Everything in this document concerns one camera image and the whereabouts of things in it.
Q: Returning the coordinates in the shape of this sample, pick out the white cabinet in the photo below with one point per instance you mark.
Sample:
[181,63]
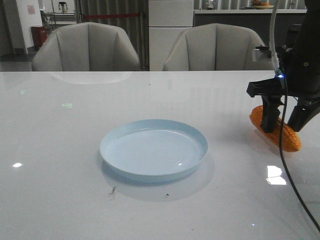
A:
[166,20]

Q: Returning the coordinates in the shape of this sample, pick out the grey upholstered chair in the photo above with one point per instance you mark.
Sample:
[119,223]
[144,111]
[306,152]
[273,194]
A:
[86,47]
[216,47]

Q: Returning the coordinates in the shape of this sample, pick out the left grey upholstered chair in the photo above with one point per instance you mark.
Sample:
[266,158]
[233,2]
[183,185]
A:
[86,47]

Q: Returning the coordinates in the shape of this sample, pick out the fruit bowl on counter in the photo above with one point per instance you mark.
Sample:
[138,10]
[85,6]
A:
[261,5]

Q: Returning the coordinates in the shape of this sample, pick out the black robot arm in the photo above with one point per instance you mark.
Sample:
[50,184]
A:
[309,32]

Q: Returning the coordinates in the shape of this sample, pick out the orange toy corn cob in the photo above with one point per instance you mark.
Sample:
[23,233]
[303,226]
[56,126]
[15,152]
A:
[291,141]

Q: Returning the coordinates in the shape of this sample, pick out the light blue round plate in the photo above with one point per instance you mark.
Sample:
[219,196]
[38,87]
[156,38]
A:
[154,150]

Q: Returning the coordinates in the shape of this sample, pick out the right grey upholstered chair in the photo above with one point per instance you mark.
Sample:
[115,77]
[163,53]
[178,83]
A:
[216,47]

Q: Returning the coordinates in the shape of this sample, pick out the dark grey counter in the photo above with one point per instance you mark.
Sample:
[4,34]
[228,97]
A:
[255,19]

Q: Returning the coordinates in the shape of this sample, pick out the red barrier belt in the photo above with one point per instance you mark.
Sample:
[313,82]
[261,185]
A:
[112,16]

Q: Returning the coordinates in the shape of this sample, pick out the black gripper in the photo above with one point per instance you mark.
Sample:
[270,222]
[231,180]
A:
[298,70]

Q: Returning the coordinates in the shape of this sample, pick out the red trash bin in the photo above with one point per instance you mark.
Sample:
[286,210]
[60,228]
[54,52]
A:
[39,36]

